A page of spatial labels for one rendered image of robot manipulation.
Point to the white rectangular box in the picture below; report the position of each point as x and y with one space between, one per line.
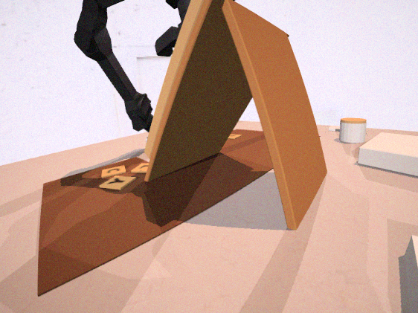
391 152

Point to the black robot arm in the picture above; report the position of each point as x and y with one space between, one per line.
93 39

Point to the grey cylindrical container with orange lid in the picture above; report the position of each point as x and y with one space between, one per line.
352 130

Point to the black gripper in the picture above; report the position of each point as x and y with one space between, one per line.
167 41

